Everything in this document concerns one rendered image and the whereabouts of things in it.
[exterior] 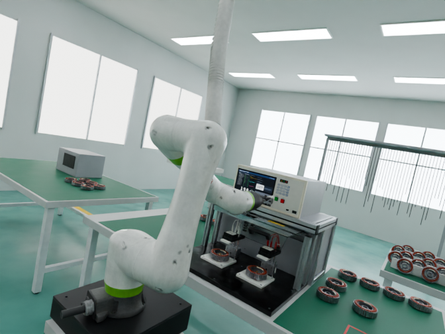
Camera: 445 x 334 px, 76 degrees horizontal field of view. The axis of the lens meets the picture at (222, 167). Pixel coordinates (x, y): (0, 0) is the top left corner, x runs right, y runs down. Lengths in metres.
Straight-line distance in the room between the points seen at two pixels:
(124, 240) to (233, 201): 0.47
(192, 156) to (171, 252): 0.28
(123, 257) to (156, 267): 0.13
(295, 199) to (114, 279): 0.98
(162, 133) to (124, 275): 0.45
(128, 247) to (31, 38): 5.02
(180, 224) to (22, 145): 4.99
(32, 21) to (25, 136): 1.79
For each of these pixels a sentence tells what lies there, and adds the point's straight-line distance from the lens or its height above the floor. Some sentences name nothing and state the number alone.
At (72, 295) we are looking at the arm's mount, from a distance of 1.16.
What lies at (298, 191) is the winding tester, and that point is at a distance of 1.58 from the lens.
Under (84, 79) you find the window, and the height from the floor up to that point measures 2.08.
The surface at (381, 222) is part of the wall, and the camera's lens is 7.84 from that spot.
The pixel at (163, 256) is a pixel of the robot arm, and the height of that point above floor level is 1.08.
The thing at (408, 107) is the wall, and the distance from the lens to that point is 7.97.
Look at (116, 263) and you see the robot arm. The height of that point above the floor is 1.00.
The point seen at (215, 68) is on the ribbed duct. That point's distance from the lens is 2.97.
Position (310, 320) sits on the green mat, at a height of 0.75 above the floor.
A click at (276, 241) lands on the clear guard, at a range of 1.37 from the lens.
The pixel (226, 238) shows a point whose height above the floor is 0.89.
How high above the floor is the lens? 1.41
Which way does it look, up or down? 4 degrees down
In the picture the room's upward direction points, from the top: 12 degrees clockwise
